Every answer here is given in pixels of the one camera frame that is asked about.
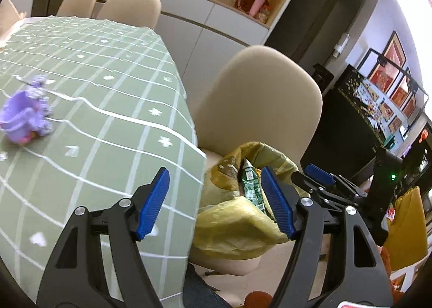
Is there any small red framed picture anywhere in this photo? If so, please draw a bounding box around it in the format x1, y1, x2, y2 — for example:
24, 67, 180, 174
388, 68, 411, 110

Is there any yellow chair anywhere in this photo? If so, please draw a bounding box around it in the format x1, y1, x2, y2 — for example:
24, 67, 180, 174
383, 186, 429, 269

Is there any person's leg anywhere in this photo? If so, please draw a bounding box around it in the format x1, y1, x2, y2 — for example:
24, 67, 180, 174
184, 262, 234, 308

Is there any purple plastic cup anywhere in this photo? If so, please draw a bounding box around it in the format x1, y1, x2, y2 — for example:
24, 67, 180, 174
0, 75, 55, 144

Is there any black fish tank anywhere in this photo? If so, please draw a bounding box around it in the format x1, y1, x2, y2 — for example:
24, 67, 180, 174
320, 65, 430, 163

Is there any green printed snack packet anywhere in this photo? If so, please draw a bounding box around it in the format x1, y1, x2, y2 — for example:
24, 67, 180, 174
239, 159, 271, 220

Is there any white sideboard cabinet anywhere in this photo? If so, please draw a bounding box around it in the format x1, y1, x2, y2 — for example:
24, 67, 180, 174
76, 0, 271, 74

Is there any large red framed picture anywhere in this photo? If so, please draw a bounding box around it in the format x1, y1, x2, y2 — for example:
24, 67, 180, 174
368, 31, 407, 83

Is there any yellow plastic bag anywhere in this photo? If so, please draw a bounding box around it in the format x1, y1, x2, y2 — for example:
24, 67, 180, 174
195, 141, 299, 260

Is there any beige dining chair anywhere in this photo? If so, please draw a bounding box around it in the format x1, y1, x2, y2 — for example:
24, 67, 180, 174
191, 45, 324, 277
57, 0, 99, 18
96, 0, 162, 30

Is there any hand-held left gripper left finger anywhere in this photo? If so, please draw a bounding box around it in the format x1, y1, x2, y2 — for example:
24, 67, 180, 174
36, 167, 171, 308

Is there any green checked tablecloth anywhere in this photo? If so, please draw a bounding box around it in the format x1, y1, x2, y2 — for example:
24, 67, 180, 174
0, 16, 207, 304

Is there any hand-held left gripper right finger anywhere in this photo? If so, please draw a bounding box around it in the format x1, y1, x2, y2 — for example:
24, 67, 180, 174
261, 165, 395, 308

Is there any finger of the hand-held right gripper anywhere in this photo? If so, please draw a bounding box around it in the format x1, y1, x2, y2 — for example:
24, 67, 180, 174
291, 171, 368, 224
305, 164, 369, 199

